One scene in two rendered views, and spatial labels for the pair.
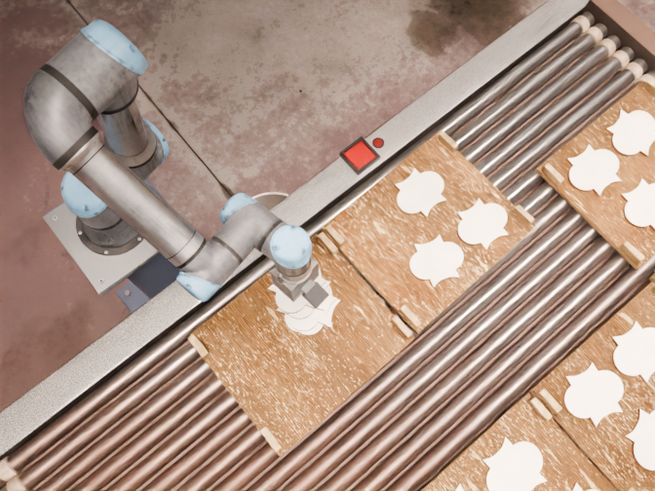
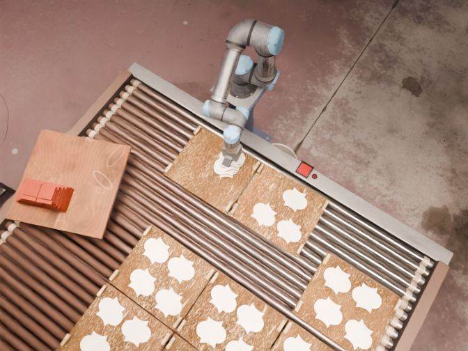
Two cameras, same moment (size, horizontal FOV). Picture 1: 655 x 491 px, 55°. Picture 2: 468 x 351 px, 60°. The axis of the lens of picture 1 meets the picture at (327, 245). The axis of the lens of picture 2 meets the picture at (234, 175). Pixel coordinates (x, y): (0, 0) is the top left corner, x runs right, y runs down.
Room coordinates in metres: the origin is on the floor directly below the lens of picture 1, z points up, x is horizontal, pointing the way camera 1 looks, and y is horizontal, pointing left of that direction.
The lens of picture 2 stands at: (0.19, -0.71, 2.99)
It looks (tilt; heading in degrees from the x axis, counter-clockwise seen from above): 71 degrees down; 77
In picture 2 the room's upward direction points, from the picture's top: 2 degrees counter-clockwise
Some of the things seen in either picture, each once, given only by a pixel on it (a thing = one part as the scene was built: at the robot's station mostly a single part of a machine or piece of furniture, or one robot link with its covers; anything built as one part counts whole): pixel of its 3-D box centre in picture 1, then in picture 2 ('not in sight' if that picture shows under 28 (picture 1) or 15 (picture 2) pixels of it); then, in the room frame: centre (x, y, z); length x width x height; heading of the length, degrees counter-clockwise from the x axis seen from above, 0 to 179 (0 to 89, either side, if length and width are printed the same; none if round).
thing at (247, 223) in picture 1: (246, 227); (235, 118); (0.41, 0.16, 1.25); 0.11 x 0.11 x 0.08; 54
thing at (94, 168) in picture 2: not in sight; (70, 181); (-0.48, 0.14, 1.03); 0.50 x 0.50 x 0.02; 63
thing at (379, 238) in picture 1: (428, 228); (279, 208); (0.54, -0.25, 0.93); 0.41 x 0.35 x 0.02; 133
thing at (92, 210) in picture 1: (95, 193); (243, 69); (0.56, 0.54, 1.05); 0.13 x 0.12 x 0.14; 144
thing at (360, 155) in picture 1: (360, 156); (304, 169); (0.74, -0.08, 0.92); 0.06 x 0.06 x 0.01; 41
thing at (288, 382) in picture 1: (301, 338); (212, 168); (0.25, 0.06, 0.93); 0.41 x 0.35 x 0.02; 132
